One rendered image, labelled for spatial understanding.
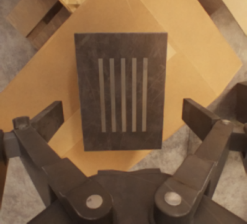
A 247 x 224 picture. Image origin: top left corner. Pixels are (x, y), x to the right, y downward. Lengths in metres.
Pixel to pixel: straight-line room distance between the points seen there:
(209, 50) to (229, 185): 1.64
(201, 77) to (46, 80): 0.31
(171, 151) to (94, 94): 1.30
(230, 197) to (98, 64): 1.89
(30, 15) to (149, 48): 1.02
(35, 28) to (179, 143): 1.30
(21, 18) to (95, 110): 1.02
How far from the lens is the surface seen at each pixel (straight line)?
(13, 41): 1.42
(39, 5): 1.20
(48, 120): 0.17
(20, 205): 2.00
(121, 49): 0.25
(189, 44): 0.37
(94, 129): 0.28
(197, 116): 0.18
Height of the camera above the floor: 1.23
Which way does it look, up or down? 74 degrees down
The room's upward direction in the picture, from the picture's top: 174 degrees clockwise
